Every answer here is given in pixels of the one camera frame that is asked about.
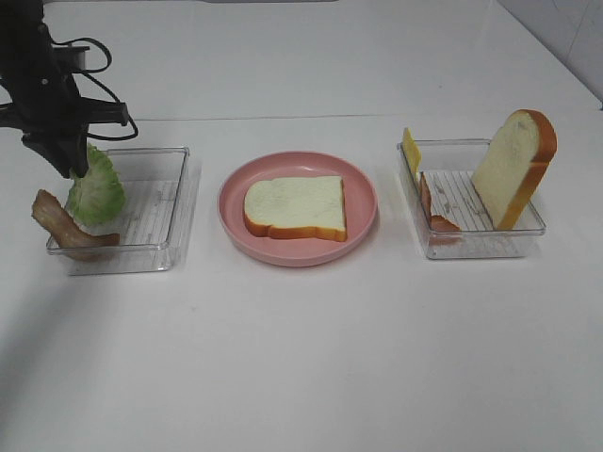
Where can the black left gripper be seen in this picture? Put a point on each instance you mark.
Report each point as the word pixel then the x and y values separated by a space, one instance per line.
pixel 46 99

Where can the green lettuce leaf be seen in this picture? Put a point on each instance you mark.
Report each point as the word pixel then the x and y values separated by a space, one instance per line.
pixel 98 196

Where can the bacon strip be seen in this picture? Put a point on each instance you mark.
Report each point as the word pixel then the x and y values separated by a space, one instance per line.
pixel 53 218
pixel 443 231

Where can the bread slice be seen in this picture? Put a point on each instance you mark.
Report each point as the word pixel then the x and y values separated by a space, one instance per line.
pixel 297 207
pixel 514 165

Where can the yellow cheese slice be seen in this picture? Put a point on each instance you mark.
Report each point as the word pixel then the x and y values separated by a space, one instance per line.
pixel 412 153

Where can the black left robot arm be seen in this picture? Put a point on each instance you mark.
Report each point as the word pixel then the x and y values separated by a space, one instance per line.
pixel 22 24

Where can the clear plastic left tray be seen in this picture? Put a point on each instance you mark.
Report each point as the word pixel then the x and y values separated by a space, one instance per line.
pixel 154 224

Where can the clear plastic tray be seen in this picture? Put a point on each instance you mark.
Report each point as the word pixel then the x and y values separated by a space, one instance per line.
pixel 154 224
pixel 448 165

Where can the pink plate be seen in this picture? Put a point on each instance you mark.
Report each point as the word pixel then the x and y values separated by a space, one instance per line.
pixel 361 207

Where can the clear plastic right tray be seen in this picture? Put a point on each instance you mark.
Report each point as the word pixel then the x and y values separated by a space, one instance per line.
pixel 448 165

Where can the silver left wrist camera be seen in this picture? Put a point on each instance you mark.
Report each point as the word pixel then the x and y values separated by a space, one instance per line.
pixel 71 59

